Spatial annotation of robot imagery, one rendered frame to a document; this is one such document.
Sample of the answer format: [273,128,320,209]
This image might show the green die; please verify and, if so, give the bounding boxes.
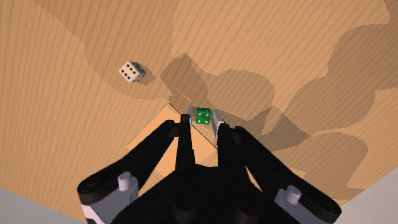
[196,107,211,125]

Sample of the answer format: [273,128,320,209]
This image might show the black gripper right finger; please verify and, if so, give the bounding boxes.
[211,109,342,224]

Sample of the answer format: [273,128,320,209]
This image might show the orange flat mat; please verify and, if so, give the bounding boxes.
[126,103,217,177]

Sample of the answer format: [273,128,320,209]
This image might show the white die with black pips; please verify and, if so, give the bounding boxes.
[119,61,146,83]

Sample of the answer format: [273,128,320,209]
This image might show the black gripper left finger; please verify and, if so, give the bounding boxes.
[77,106,201,224]

